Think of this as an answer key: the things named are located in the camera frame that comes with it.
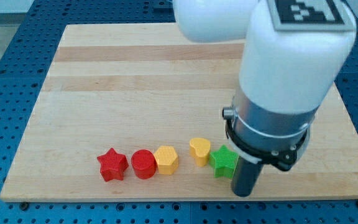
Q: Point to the wooden board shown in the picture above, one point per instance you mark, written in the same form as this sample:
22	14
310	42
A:
125	87

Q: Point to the red cylinder block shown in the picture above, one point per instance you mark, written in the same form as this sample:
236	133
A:
143	164

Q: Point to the blue perforated table plate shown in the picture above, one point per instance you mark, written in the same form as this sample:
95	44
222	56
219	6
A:
23	68

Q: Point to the green star block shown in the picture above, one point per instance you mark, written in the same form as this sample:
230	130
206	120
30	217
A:
223	161

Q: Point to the yellow heart block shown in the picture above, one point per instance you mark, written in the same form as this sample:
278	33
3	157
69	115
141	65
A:
199	149

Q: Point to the black white fiducial marker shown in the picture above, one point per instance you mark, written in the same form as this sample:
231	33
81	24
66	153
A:
310	15

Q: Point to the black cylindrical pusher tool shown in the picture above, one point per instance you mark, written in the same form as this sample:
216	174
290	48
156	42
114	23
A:
245	177

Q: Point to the yellow hexagon block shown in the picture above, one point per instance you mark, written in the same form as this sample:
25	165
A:
167	160

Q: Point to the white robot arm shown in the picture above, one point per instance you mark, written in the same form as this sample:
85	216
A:
293	52

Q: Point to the red star block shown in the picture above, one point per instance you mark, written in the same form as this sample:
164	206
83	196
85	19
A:
112	165

